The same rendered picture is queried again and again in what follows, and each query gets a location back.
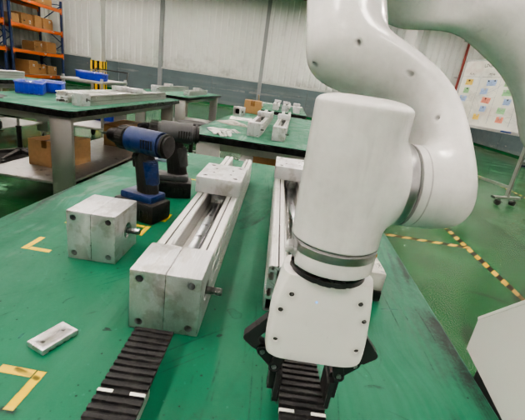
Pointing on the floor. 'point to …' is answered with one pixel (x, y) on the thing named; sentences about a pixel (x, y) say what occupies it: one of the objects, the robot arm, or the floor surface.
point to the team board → (490, 110)
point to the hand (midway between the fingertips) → (301, 382)
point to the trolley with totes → (93, 89)
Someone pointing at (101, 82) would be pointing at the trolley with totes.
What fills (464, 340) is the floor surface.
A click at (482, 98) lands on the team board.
